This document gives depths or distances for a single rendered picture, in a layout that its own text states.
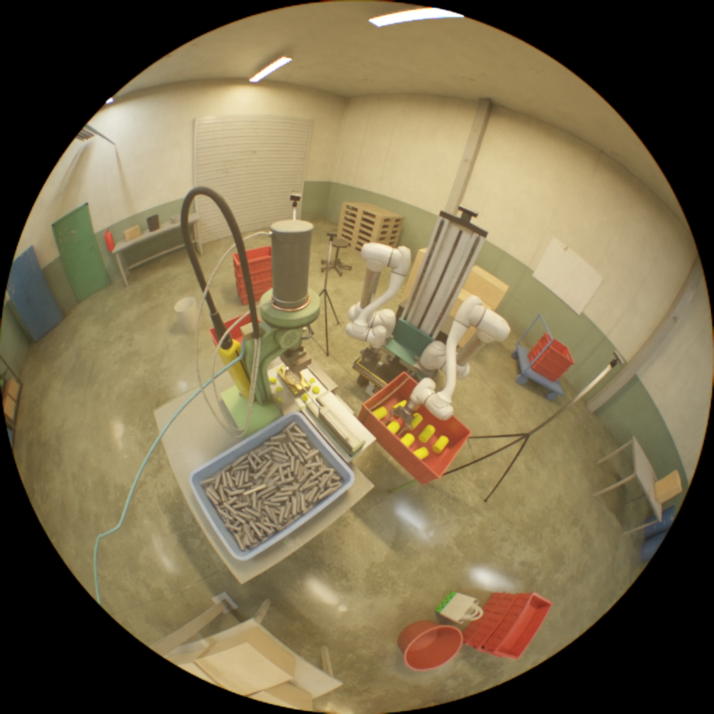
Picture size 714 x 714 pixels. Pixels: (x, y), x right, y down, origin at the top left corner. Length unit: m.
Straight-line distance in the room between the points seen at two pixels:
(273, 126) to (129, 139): 3.35
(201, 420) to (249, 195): 5.75
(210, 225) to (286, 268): 5.58
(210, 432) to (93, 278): 5.72
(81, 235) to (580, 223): 9.35
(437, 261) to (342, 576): 2.46
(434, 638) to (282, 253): 2.75
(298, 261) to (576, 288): 4.61
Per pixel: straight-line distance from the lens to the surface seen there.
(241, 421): 1.07
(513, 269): 4.81
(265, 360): 0.87
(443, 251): 1.68
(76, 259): 6.45
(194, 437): 1.17
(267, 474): 0.99
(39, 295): 6.59
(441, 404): 1.28
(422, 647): 2.52
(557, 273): 4.75
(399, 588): 2.15
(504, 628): 2.40
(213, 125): 6.11
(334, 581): 2.01
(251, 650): 1.42
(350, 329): 1.56
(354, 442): 0.93
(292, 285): 0.69
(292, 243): 0.63
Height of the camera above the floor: 1.93
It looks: 47 degrees down
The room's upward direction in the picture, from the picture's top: 15 degrees clockwise
